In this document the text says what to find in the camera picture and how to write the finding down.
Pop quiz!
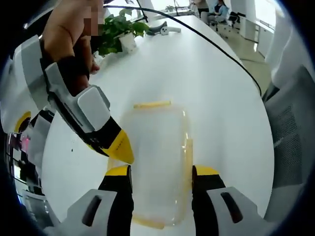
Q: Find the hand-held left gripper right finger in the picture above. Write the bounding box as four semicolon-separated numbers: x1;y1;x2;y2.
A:
191;165;266;236

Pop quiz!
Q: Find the person's right hand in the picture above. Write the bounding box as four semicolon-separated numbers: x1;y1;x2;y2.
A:
42;0;104;98

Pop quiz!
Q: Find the dark office chair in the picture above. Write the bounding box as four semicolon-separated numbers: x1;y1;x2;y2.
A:
228;10;247;30

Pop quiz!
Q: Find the clear plastic buckle container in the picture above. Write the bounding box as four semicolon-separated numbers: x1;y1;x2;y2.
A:
107;99;195;231

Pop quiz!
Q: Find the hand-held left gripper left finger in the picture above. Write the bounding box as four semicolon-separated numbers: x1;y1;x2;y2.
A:
67;165;135;236

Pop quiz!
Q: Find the black cable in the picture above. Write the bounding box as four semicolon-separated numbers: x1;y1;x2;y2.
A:
103;4;262;96

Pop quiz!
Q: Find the white and grey device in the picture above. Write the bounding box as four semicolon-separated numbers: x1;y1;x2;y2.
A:
148;21;182;37

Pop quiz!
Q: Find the grey mesh office chair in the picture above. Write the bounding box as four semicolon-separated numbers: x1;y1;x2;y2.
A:
261;64;315;223

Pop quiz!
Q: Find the white plant pot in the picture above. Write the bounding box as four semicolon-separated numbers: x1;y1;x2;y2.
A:
119;32;137;53

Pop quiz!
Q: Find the green potted plant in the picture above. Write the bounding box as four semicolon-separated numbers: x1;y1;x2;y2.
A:
94;8;151;58

